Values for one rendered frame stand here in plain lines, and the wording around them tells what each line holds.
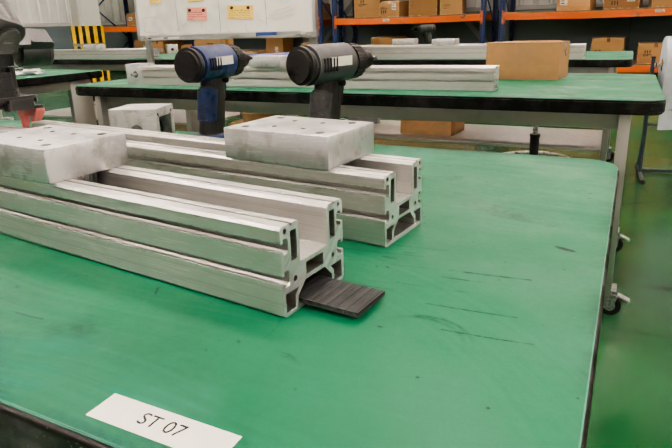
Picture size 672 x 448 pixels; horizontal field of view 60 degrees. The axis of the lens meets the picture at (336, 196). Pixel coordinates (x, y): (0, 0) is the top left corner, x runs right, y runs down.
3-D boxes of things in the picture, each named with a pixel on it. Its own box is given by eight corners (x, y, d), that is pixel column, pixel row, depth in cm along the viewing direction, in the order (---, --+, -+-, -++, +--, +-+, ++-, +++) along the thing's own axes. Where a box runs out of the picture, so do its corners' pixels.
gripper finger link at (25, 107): (51, 144, 116) (44, 96, 114) (17, 150, 110) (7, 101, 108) (32, 141, 120) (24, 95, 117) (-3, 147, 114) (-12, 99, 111)
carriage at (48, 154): (-22, 190, 74) (-33, 138, 72) (58, 171, 83) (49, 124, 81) (53, 208, 66) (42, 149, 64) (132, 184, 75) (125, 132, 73)
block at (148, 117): (108, 158, 118) (101, 111, 115) (134, 146, 128) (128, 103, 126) (154, 158, 116) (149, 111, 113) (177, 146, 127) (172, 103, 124)
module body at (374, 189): (2, 173, 108) (-7, 127, 105) (52, 161, 116) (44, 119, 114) (385, 248, 66) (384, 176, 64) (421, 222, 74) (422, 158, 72)
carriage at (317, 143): (227, 178, 76) (223, 127, 74) (278, 160, 85) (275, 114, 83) (329, 193, 68) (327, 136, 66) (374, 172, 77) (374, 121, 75)
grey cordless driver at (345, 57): (285, 185, 93) (278, 45, 87) (360, 161, 108) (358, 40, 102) (321, 193, 89) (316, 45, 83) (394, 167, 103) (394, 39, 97)
